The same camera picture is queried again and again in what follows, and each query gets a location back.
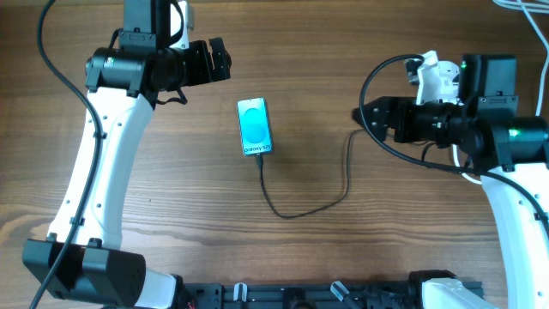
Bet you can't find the blue screen smartphone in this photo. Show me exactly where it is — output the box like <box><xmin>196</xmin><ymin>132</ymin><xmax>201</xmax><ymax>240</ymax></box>
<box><xmin>237</xmin><ymin>97</ymin><xmax>273</xmax><ymax>156</ymax></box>

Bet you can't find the black usb charging cable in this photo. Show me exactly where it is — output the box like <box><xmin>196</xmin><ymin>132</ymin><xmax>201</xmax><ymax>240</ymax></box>
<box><xmin>256</xmin><ymin>128</ymin><xmax>370</xmax><ymax>220</ymax></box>

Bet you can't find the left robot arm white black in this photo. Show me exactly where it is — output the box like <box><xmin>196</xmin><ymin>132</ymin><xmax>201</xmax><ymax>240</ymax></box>
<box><xmin>22</xmin><ymin>1</ymin><xmax>232</xmax><ymax>308</ymax></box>

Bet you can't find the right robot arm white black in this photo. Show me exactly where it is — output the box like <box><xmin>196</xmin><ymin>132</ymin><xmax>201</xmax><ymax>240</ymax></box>
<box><xmin>352</xmin><ymin>51</ymin><xmax>548</xmax><ymax>308</ymax></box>

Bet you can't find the white power strip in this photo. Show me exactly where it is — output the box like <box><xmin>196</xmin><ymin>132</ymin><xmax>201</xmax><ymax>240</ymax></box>
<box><xmin>438</xmin><ymin>61</ymin><xmax>460</xmax><ymax>87</ymax></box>

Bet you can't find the white cables top right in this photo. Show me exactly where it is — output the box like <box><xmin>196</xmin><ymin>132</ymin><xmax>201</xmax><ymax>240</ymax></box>
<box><xmin>492</xmin><ymin>0</ymin><xmax>549</xmax><ymax>15</ymax></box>

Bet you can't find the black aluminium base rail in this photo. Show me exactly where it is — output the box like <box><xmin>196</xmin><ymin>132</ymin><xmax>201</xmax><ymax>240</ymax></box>
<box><xmin>173</xmin><ymin>281</ymin><xmax>426</xmax><ymax>309</ymax></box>

